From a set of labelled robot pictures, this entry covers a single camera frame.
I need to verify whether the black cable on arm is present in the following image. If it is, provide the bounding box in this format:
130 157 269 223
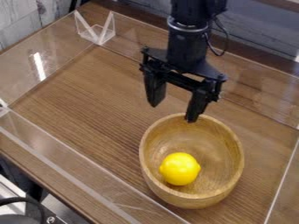
203 17 231 58

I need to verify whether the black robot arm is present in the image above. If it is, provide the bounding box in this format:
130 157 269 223
141 0 229 123

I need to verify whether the yellow lemon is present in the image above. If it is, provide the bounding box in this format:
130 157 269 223
159 152 202 186

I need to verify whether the clear acrylic corner bracket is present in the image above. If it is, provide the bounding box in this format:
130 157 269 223
74 10 117 46

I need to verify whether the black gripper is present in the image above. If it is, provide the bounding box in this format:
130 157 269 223
141 17 227 123

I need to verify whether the brown wooden bowl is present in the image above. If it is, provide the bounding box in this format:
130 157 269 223
139 113 245 209

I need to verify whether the black cable lower left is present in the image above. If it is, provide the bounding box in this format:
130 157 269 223
0 197 46 224

